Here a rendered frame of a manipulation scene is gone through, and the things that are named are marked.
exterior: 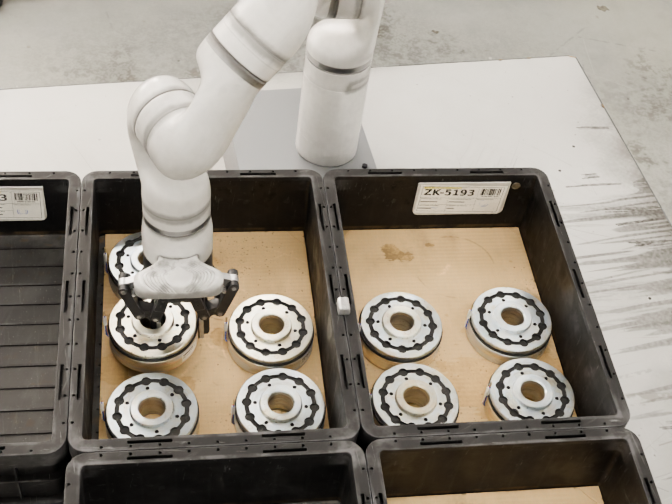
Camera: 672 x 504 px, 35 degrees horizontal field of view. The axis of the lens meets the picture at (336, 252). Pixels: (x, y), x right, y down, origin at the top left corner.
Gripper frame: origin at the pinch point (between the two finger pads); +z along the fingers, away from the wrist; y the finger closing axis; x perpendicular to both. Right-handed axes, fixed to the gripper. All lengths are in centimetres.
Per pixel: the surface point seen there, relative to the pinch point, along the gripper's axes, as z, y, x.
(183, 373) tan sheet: 4.2, -0.2, 4.1
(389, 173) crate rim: -5.2, -27.4, -19.2
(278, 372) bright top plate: 1.1, -11.1, 6.7
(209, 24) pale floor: 88, -11, -174
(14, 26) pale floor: 87, 43, -172
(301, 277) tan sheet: 4.4, -15.7, -10.1
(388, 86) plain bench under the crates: 18, -37, -63
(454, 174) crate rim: -5.4, -35.9, -18.6
